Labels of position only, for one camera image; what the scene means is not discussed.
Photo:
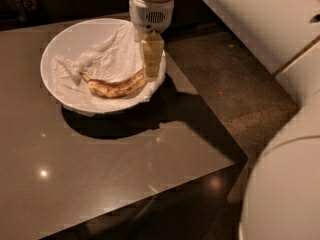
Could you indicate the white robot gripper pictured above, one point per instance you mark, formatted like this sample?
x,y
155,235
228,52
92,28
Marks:
x,y
151,14

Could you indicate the ripe spotted yellow banana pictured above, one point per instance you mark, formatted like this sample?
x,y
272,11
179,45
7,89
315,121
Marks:
x,y
118,89

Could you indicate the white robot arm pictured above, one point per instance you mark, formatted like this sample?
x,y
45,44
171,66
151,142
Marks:
x,y
271,95

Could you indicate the white round bowl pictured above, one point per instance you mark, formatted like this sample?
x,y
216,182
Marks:
x,y
70,40

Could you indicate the white crumpled cloth liner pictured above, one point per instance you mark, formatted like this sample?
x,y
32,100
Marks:
x,y
113,54

